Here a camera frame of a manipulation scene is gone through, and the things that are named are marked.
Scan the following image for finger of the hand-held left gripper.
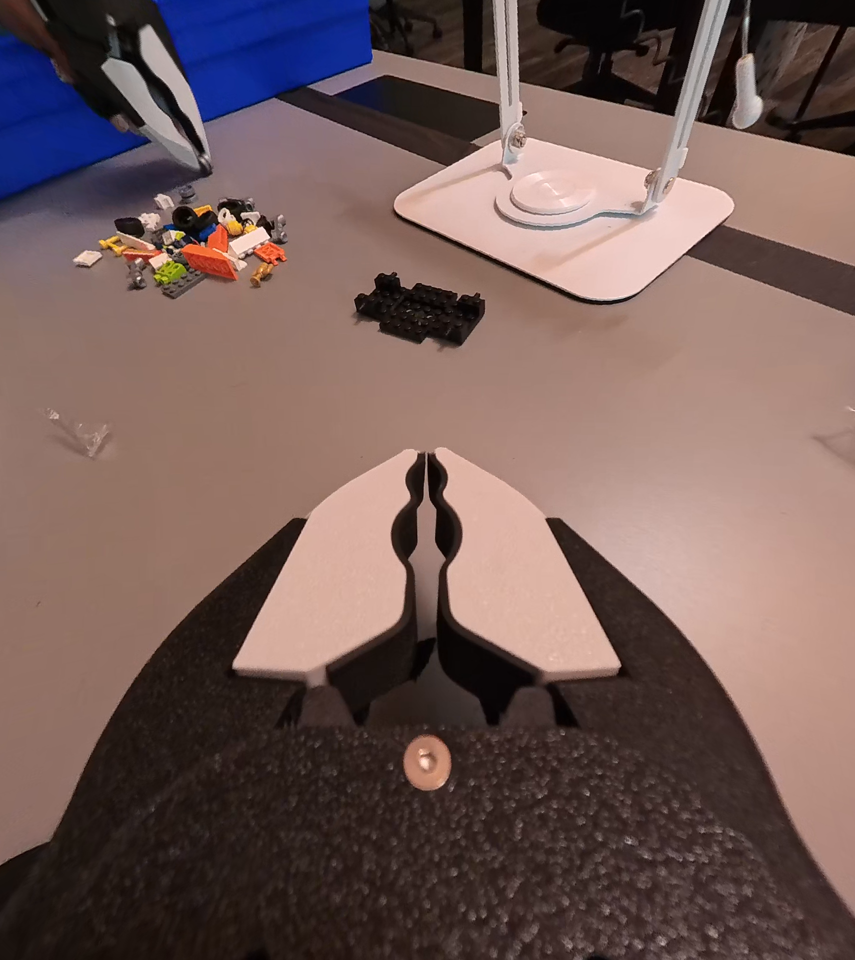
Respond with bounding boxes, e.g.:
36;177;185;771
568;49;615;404
98;42;192;162
135;23;216;178

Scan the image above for person's left hand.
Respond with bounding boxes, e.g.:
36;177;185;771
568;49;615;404
0;0;69;79

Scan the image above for clear plastic scrap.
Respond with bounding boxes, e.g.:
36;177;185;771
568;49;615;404
45;405;114;456

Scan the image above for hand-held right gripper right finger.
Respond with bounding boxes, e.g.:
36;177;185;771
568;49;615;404
431;447;624;687

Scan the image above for pile of lego pieces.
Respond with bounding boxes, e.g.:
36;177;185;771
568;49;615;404
71;180;291;298

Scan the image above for white wire screen stand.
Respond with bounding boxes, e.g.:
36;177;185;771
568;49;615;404
393;0;769;304

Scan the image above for black lego chassis piece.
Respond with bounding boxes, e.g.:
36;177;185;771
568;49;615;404
353;273;486;346

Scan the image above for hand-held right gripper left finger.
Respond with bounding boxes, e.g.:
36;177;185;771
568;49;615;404
233;447;426;687

